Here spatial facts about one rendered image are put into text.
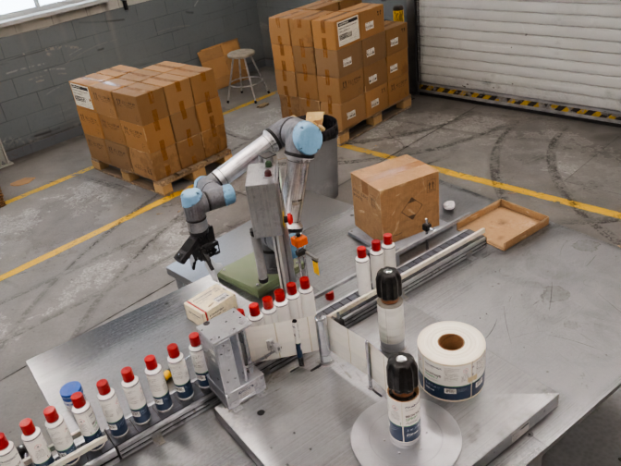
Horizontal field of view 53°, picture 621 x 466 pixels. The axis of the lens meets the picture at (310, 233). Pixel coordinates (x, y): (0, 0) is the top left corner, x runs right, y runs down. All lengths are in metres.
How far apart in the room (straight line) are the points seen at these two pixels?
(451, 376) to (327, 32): 4.29
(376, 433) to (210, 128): 4.28
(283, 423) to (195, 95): 4.07
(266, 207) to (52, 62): 5.68
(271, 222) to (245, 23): 6.98
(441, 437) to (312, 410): 0.39
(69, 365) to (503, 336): 1.55
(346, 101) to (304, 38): 0.68
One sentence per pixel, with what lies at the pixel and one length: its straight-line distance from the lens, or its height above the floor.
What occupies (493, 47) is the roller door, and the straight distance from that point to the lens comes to 6.60.
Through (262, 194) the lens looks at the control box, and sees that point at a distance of 1.94.
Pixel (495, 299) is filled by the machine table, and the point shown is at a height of 0.83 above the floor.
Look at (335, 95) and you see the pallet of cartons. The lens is 5.90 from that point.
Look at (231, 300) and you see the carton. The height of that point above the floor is 0.89.
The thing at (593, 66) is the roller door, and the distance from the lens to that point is 6.22.
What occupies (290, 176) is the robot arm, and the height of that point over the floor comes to 1.30.
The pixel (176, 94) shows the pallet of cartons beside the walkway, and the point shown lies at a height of 0.79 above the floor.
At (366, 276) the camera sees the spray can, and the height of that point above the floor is 0.97.
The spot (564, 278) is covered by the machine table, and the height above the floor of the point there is 0.83.
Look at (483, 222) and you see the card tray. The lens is 2.92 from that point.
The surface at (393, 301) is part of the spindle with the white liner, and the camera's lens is 2.01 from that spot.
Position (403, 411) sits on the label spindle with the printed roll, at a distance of 1.73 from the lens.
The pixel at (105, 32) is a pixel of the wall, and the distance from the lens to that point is 7.71.
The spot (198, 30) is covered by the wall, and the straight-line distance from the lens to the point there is 8.38.
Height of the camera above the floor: 2.28
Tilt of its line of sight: 30 degrees down
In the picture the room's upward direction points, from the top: 8 degrees counter-clockwise
